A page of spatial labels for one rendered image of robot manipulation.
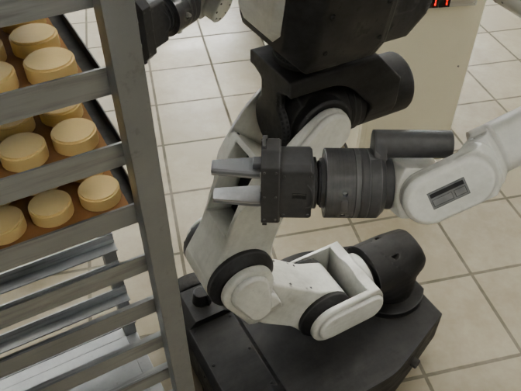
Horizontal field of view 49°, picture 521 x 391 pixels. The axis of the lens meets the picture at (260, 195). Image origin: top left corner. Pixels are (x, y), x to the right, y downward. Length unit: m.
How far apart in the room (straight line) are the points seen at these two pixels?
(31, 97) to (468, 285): 1.60
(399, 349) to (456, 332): 0.32
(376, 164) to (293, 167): 0.10
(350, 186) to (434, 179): 0.10
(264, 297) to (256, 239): 0.13
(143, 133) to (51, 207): 0.18
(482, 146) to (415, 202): 0.10
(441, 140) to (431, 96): 1.33
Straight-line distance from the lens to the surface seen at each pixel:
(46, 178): 0.63
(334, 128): 0.96
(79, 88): 0.58
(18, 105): 0.58
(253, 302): 1.14
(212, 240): 1.10
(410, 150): 0.71
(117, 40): 0.54
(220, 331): 1.51
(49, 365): 1.59
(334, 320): 1.38
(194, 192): 2.14
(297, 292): 1.30
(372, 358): 1.51
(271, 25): 0.84
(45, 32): 0.67
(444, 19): 1.91
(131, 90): 0.56
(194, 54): 2.99
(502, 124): 0.74
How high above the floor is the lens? 1.44
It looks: 43 degrees down
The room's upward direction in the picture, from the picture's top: straight up
